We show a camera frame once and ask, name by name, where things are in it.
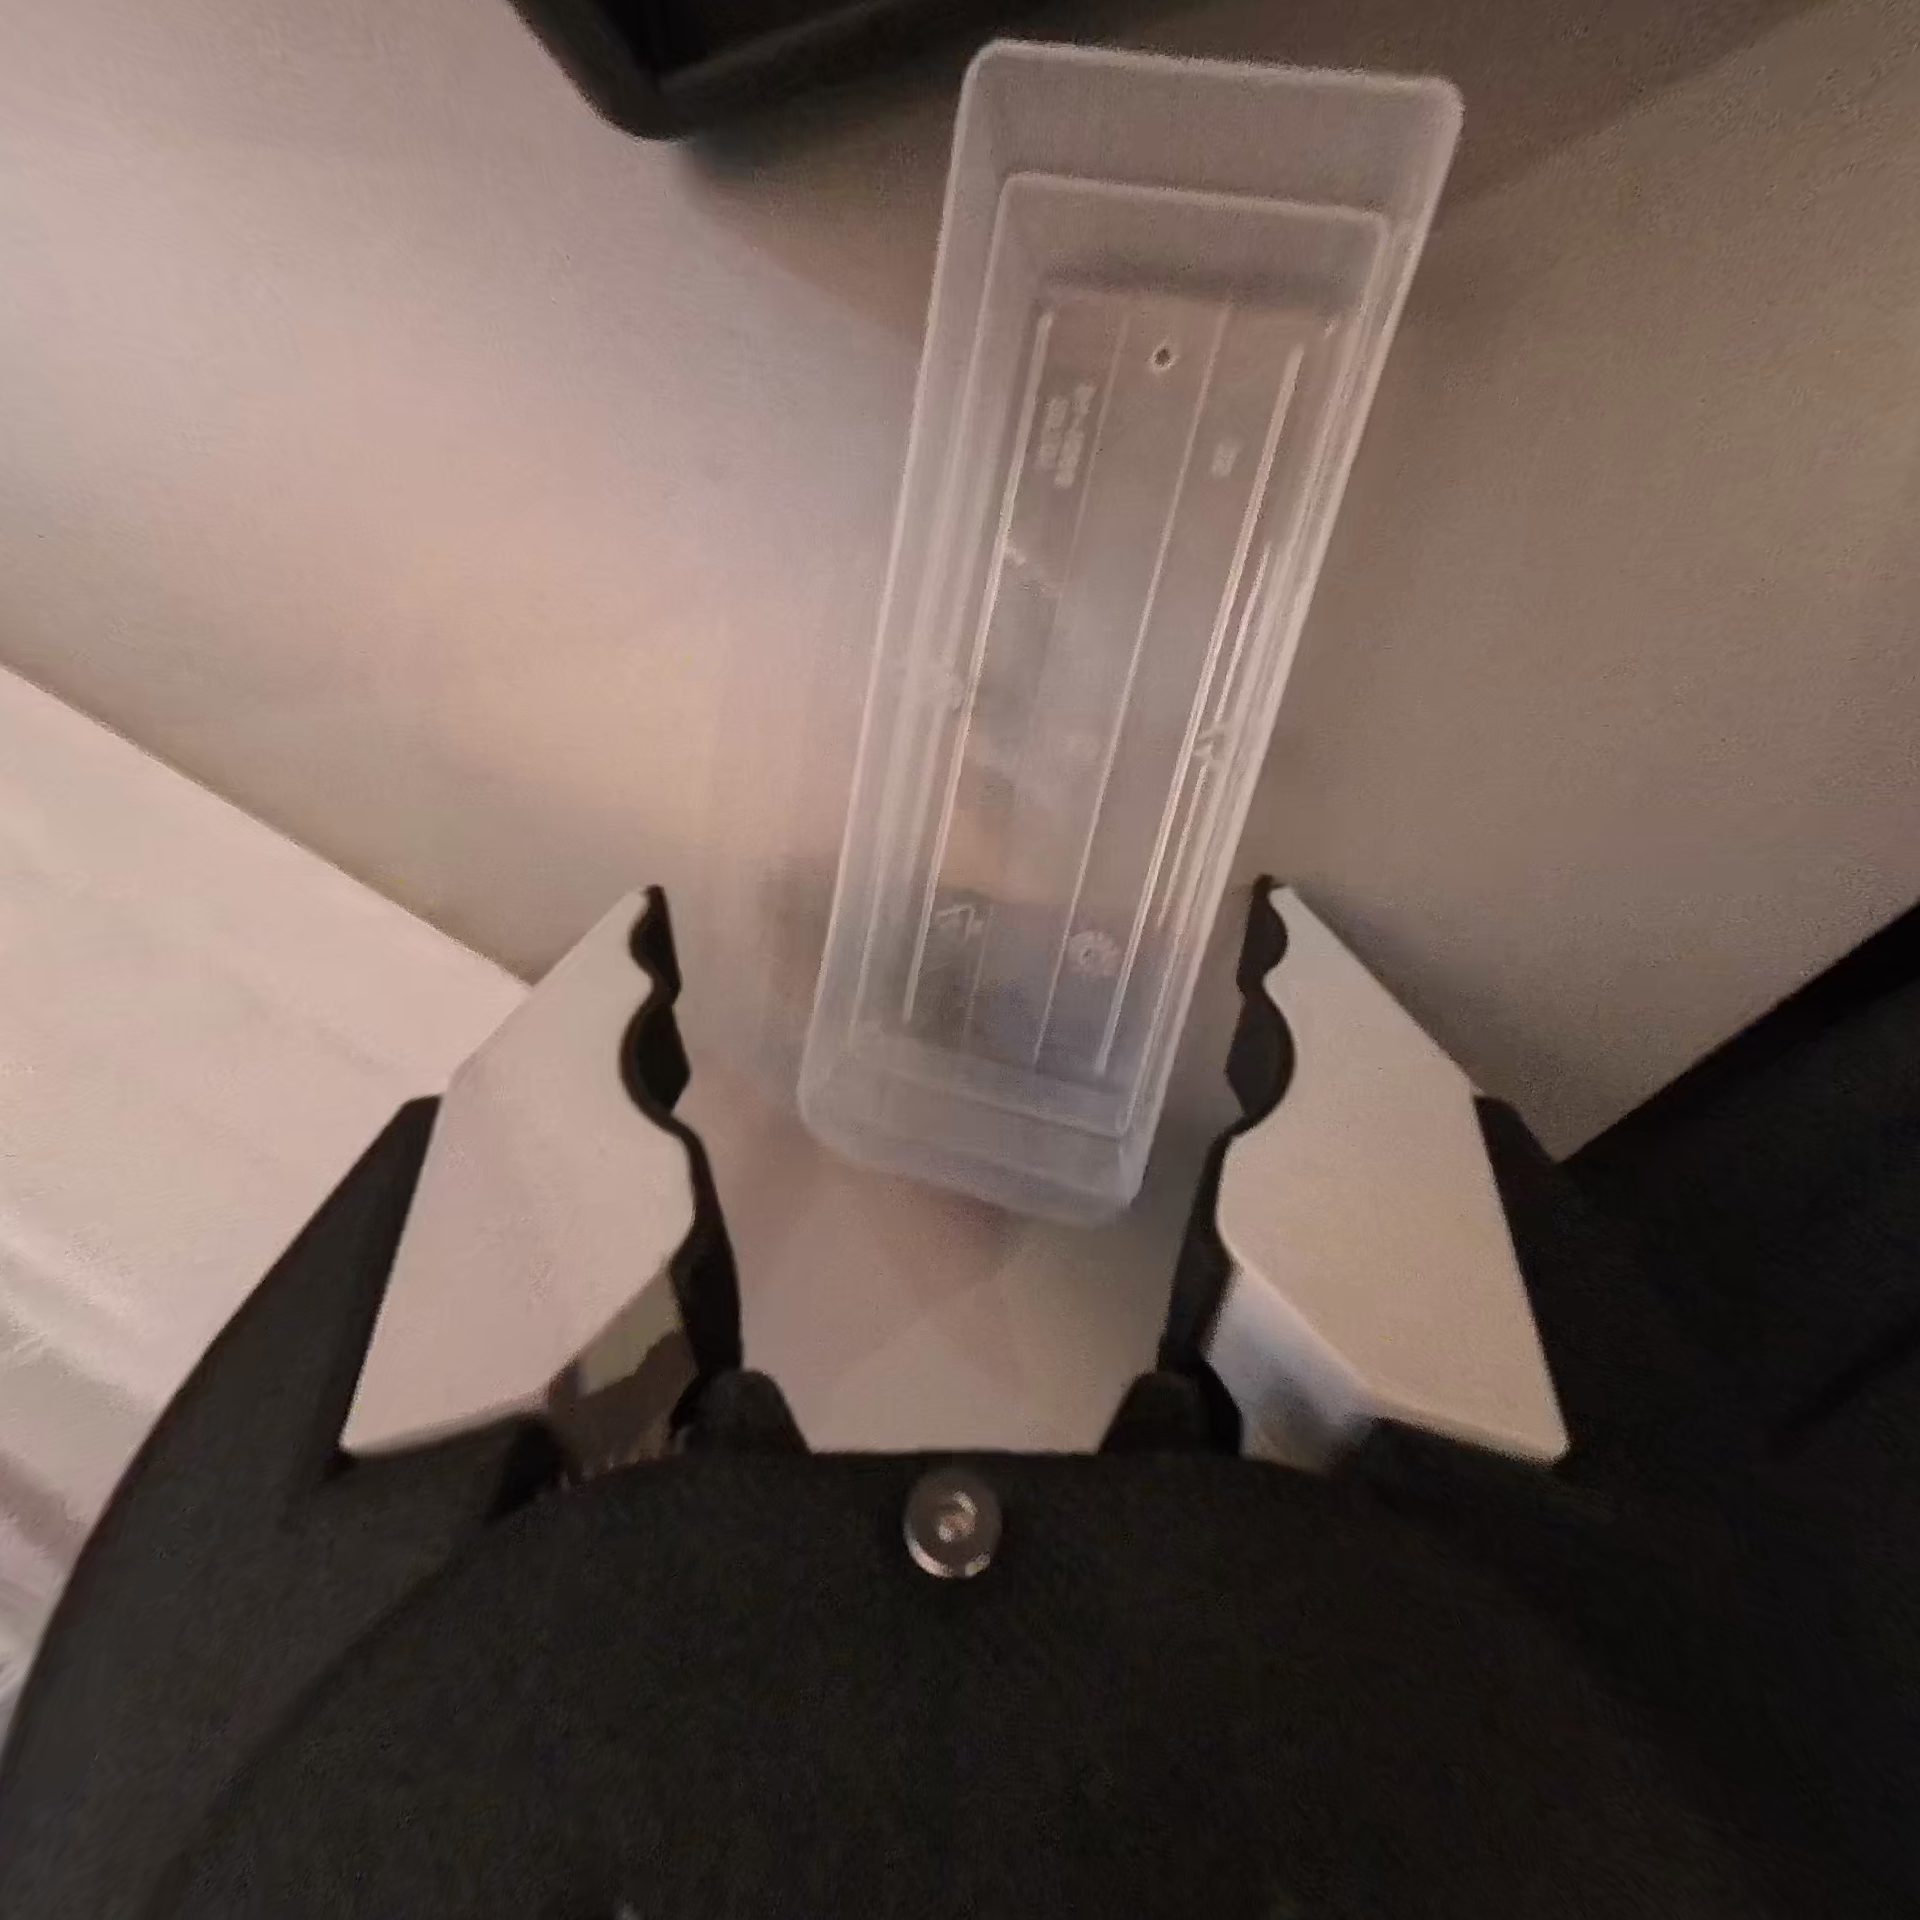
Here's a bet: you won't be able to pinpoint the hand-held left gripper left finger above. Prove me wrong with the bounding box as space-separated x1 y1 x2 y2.
337 885 748 1460

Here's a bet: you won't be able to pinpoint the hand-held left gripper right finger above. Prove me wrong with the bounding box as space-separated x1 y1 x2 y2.
1159 874 1572 1469

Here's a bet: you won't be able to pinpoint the clear plastic storage bin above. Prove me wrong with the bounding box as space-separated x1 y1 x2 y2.
0 668 530 1667

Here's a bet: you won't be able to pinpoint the clear plastic drawer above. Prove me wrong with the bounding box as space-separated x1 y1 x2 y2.
796 36 1464 1231

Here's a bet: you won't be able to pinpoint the black drawer cabinet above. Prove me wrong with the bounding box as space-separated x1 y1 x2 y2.
508 0 1058 143

